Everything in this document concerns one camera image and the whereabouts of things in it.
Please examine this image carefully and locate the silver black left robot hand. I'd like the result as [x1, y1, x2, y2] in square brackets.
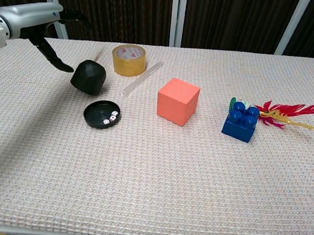
[0, 0, 92, 74]

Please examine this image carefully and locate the black dice cup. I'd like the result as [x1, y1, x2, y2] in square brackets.
[69, 58, 108, 97]

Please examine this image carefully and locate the black round tray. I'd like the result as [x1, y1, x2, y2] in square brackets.
[82, 98, 122, 131]

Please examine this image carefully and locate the yellow packing tape roll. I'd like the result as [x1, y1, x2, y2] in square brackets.
[110, 43, 148, 78]

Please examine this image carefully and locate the clear plastic tube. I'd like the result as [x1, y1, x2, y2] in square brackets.
[122, 58, 164, 100]

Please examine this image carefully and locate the orange foam cube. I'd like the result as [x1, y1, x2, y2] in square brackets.
[155, 77, 202, 129]

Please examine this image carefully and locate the beige woven table cloth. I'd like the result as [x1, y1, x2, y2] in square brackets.
[0, 32, 314, 235]

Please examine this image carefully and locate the green white feather piece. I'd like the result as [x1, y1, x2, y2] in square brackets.
[229, 96, 254, 113]

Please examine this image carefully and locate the blue studded building block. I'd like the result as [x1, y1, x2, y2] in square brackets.
[220, 100, 261, 144]

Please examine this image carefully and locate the red yellow feather ornament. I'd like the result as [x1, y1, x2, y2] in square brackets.
[253, 99, 314, 133]

